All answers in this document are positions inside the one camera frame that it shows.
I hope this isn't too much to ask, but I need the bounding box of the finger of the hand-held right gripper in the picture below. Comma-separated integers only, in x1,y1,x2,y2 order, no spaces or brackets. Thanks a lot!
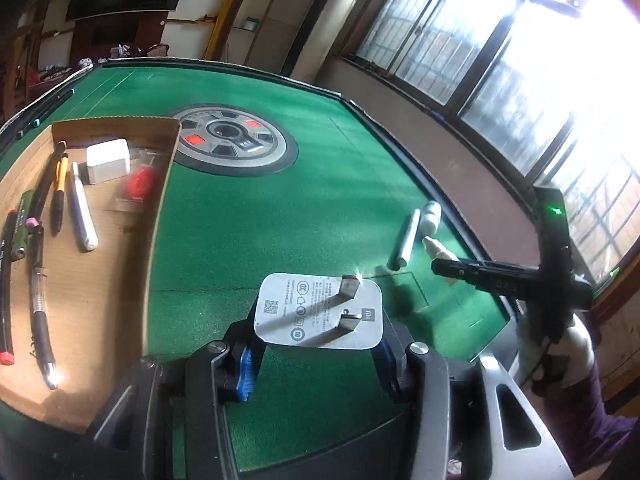
431,257,551,307

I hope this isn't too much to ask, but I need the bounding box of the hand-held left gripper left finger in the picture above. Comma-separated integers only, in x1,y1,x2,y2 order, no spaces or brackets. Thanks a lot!
87,320,262,480

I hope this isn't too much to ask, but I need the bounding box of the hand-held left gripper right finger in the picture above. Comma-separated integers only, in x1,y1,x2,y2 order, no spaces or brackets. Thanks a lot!
370,327,576,480

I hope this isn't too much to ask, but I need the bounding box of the small white plastic piece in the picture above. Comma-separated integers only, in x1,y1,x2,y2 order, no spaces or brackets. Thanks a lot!
421,236,459,287

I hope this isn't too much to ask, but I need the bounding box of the white wall charger with prongs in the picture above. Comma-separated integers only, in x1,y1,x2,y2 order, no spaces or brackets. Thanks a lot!
254,272,384,351

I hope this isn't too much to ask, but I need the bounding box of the cardboard box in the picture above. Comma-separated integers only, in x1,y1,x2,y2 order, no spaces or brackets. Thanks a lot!
0,116,182,437

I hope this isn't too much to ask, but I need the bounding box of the black gel pen clear barrel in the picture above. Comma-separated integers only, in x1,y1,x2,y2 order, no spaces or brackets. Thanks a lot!
27,217,62,392

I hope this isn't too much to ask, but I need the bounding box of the boxed red number candle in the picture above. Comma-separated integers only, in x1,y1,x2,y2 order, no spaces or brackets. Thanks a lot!
114,146,169,212

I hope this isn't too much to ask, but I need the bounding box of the white marker with black print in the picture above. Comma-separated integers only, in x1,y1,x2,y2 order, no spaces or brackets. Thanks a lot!
71,161,100,253

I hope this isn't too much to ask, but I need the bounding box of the black pen with red end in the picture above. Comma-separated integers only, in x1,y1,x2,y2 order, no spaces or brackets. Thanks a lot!
0,209,20,367

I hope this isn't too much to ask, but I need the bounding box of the white rectangular block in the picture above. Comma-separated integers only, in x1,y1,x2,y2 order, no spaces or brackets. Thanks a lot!
85,138,132,185

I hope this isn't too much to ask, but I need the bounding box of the yellow black pen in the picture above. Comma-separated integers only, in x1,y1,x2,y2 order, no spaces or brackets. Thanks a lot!
51,152,70,234

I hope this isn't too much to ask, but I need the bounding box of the dark green tube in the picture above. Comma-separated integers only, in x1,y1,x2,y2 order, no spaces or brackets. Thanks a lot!
10,189,36,262

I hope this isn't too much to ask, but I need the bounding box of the black art marker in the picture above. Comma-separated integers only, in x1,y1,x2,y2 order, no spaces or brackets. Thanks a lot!
27,141,69,222

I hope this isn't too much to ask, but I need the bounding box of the person's right forearm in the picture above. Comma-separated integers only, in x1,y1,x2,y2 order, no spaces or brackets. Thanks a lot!
540,360,640,479

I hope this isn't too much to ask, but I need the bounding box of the person's right hand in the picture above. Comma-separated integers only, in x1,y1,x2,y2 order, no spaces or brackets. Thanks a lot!
515,310,599,398

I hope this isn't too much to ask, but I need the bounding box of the white spray bottle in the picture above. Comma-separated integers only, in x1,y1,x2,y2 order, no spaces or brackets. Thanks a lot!
419,200,444,237

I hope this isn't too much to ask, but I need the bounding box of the white paint marker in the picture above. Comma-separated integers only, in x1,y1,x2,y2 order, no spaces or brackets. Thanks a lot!
386,208,422,272

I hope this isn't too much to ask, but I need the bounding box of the round table control panel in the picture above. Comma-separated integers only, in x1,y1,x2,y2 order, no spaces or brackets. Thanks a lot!
170,104,300,179

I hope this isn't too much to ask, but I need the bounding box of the white standing air conditioner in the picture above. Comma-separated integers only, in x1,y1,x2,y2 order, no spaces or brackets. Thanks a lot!
290,0,369,87

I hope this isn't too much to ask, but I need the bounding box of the dark wooden cabinet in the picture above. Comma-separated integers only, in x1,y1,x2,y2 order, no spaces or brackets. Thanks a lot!
69,10,167,62

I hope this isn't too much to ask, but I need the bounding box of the yellow pole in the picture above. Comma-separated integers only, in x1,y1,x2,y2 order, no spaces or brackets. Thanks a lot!
201,0,252,61

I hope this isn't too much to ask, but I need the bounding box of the window with dark frame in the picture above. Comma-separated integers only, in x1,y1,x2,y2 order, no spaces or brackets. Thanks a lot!
344,0,640,286

